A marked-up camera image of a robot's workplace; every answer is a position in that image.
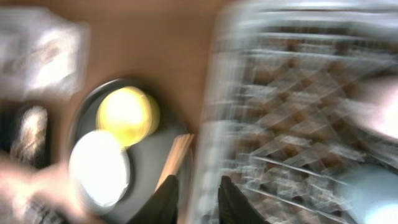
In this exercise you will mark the pink cup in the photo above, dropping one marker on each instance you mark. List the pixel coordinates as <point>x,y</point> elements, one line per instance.
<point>377,97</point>

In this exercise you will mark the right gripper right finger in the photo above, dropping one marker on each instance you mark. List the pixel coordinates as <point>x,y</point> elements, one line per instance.
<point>234,207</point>

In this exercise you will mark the black rectangular tray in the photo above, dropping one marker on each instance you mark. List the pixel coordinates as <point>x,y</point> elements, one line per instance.
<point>9,115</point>

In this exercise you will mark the round black serving tray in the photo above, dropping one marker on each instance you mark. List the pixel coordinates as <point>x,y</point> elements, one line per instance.
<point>147,157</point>

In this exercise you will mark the wooden chopstick left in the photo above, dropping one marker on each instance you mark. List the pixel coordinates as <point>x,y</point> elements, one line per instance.
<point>171,158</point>

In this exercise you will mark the grey plastic dishwasher rack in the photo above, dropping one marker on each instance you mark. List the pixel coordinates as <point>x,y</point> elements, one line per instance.
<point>279,110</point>

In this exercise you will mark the grey round plate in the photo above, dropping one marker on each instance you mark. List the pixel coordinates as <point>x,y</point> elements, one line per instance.
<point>100,170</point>

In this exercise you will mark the clear plastic bin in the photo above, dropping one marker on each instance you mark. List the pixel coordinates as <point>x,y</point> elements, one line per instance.
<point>43,56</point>

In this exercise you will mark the food scraps and rice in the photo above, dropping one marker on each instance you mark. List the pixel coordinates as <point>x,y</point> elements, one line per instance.
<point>28,146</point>

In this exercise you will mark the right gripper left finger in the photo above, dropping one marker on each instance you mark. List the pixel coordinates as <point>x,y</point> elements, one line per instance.
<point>162,207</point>

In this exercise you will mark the blue cup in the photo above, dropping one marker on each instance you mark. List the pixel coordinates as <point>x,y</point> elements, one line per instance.
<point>370,193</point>

